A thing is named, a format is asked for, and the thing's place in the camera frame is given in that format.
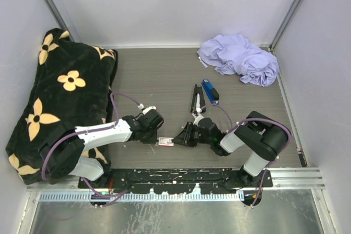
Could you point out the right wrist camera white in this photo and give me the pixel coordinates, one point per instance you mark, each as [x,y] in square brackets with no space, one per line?
[197,114]

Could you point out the blue stapler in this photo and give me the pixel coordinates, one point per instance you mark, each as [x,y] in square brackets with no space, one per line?
[211,92]

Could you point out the red white staple box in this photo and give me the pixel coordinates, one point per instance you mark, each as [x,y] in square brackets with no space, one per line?
[165,141]

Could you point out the black floral blanket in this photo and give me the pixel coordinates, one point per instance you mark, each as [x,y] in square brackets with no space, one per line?
[72,86]

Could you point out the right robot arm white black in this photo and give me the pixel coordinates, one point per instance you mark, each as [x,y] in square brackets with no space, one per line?
[265,137]

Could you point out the white cable duct strip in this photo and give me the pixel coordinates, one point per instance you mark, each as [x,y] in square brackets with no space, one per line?
[82,196]

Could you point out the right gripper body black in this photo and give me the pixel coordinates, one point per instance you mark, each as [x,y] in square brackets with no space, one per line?
[198,137]

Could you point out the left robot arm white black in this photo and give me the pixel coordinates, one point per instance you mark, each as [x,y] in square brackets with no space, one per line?
[62,152]

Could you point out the black open stapler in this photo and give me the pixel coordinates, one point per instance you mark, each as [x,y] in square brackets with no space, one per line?
[198,100]

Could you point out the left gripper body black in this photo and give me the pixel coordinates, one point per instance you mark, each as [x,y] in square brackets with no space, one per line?
[151,137]

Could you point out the lavender crumpled cloth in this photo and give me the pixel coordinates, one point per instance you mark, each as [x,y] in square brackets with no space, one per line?
[236,55]

